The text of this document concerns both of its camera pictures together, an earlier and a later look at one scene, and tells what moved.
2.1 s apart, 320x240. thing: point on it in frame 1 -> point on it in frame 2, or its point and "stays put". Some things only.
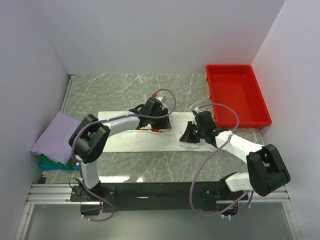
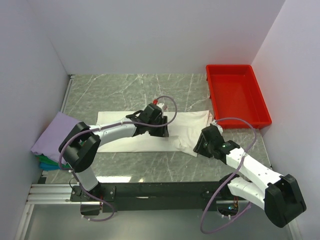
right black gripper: [187, 136] -> [199, 147]
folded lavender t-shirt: [54, 143] stays put
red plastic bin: [236, 86] stays put
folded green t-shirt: [43, 158] stays put
